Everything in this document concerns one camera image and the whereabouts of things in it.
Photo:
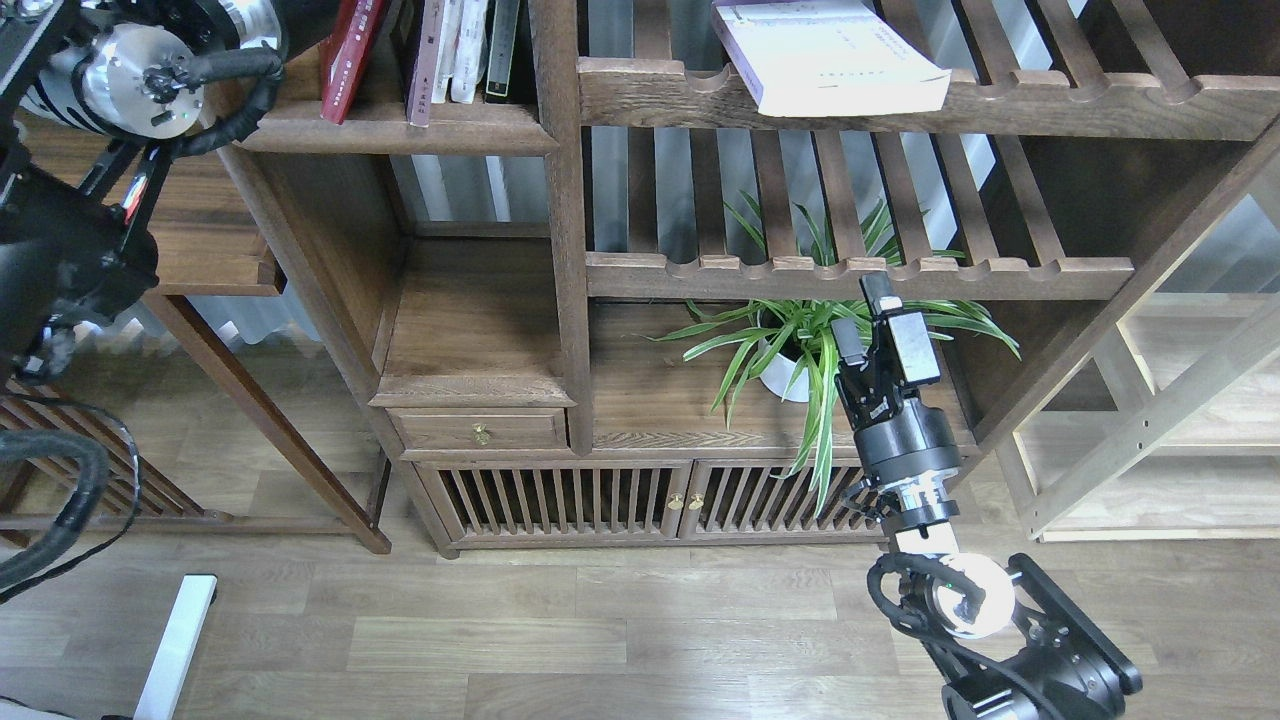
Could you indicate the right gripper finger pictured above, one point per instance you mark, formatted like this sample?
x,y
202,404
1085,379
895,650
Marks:
x,y
901,353
850,345

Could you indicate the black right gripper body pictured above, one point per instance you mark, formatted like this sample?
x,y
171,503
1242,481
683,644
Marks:
x,y
899,438

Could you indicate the maroon book with white characters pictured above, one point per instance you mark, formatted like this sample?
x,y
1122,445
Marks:
x,y
423,44

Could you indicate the red book with photos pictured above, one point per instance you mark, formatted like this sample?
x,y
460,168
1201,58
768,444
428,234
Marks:
x,y
344,55

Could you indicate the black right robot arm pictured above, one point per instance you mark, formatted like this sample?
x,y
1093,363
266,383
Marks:
x,y
1006,638

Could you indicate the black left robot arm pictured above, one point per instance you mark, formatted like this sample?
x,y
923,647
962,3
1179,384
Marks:
x,y
160,80

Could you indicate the light wooden shelf unit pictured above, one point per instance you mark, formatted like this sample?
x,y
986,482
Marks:
x,y
1189,448

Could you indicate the white plant pot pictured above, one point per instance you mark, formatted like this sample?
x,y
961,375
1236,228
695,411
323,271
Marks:
x,y
786,375

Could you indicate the dark wooden bookshelf cabinet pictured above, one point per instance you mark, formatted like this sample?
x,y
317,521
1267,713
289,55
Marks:
x,y
503,264

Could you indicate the dark green upright book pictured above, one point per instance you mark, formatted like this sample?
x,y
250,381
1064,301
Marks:
x,y
503,33

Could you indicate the white metal base bar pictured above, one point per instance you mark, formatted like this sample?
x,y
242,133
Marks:
x,y
168,672

